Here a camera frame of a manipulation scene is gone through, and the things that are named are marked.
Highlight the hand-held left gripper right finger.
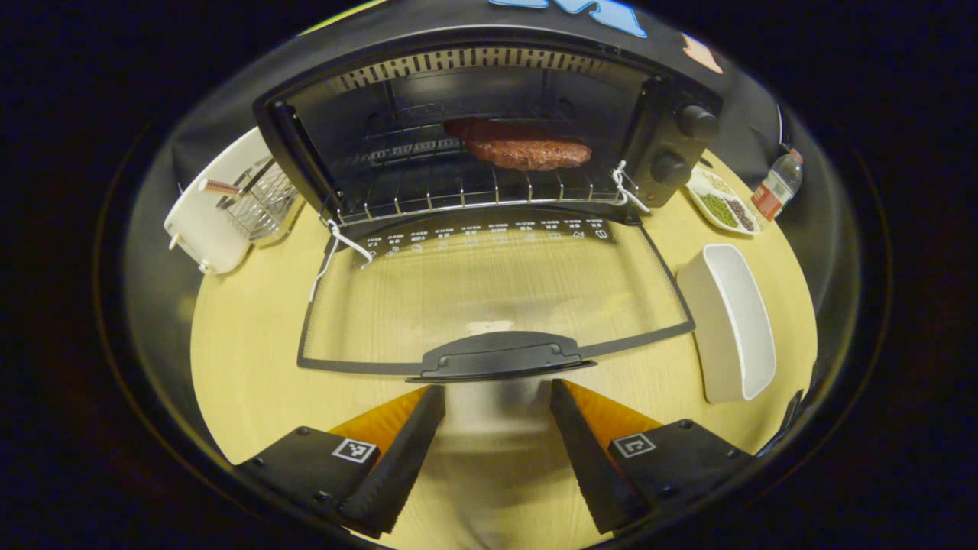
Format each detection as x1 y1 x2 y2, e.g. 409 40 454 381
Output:
550 378 757 535

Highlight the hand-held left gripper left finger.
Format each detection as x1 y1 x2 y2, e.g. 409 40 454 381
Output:
233 384 446 539

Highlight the black electric oven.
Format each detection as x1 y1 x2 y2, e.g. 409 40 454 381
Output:
252 27 724 383

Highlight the brown meat steak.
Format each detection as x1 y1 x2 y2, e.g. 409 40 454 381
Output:
443 118 594 172

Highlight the white ribbed tray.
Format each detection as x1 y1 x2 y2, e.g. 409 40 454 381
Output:
675 244 779 404

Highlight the white divided dish of beans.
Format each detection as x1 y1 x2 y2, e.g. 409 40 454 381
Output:
685 166 763 236

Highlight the white toaster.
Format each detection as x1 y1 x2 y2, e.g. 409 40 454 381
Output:
164 126 270 277

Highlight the clear plastic bottle red label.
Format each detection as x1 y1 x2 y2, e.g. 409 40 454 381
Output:
750 148 805 223

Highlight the black backdrop cloth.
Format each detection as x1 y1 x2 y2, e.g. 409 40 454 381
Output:
126 0 857 306

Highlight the white string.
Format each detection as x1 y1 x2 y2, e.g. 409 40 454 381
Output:
610 160 652 215
309 219 376 303

